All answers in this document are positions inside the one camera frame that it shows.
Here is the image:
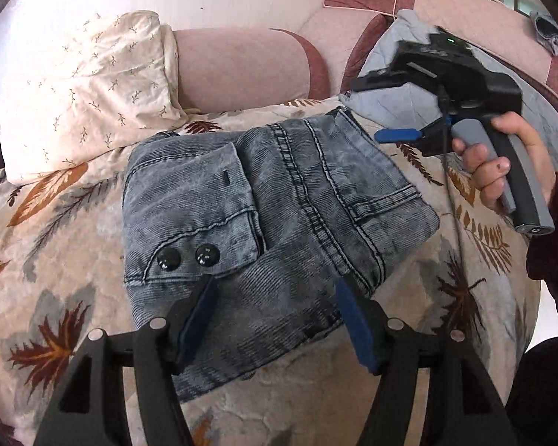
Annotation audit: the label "person's right hand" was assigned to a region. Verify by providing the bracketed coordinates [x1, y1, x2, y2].
[452, 112, 558, 212]

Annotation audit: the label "light blue quilted cushion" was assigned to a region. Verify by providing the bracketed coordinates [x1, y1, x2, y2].
[339, 8, 558, 159]

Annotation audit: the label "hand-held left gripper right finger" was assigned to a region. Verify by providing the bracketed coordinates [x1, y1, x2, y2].
[335, 278, 517, 446]

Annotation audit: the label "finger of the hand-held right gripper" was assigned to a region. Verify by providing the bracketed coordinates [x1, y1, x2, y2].
[374, 118, 452, 158]

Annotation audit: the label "person's dark trouser leg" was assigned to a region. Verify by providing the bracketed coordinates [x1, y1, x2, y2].
[504, 334, 558, 446]

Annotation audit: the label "cream leaf print pillow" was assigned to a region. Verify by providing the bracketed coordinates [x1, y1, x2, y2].
[0, 9, 189, 185]

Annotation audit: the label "pink sofa armrest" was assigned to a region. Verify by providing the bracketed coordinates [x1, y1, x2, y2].
[173, 28, 332, 113]

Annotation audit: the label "grey blue cloth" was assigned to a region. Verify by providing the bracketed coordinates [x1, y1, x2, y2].
[529, 9, 558, 56]

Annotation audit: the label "blue denim pants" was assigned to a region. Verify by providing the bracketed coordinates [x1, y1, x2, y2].
[122, 106, 442, 403]

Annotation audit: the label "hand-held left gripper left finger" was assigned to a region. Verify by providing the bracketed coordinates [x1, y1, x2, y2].
[32, 273, 219, 446]

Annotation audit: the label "leaf printed blanket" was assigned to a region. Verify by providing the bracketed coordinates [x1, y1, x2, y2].
[0, 97, 542, 446]

